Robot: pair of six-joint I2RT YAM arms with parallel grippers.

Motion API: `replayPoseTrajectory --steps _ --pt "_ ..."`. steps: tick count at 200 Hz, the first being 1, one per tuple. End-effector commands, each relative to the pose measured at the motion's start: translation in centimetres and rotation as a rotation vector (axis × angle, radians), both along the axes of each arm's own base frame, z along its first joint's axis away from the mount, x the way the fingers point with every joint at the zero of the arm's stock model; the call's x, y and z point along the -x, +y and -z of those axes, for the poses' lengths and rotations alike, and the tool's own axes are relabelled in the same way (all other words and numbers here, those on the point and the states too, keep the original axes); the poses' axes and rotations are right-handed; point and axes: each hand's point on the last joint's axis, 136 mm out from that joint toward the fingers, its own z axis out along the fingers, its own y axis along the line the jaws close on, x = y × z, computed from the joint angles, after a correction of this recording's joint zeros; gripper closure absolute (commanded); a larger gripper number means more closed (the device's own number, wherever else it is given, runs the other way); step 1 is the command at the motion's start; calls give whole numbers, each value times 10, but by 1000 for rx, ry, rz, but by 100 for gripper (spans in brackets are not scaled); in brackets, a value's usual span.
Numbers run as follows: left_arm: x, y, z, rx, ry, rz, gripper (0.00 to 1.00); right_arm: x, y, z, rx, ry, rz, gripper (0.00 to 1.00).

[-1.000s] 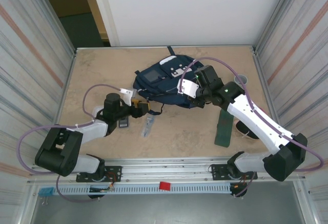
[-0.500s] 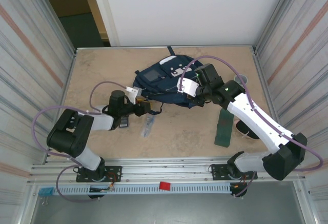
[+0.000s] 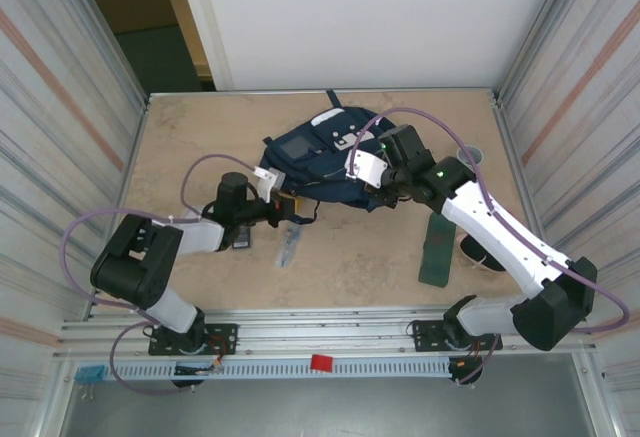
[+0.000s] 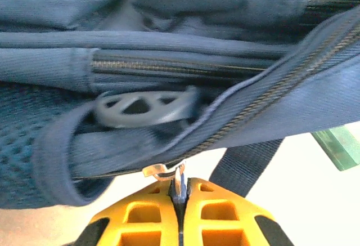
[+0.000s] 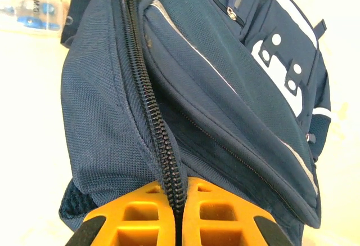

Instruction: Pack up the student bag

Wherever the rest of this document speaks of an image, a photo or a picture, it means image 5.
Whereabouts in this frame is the clear packet of blue pens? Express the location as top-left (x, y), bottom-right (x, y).
top-left (0, 0), bottom-right (70, 37)

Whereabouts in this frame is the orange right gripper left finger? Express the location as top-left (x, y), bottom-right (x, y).
top-left (65, 180), bottom-right (177, 246)

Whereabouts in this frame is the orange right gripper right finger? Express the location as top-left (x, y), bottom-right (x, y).
top-left (182, 176), bottom-right (293, 246)

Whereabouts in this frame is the navy blue student backpack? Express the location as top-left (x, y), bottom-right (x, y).
top-left (57, 0), bottom-right (332, 246)

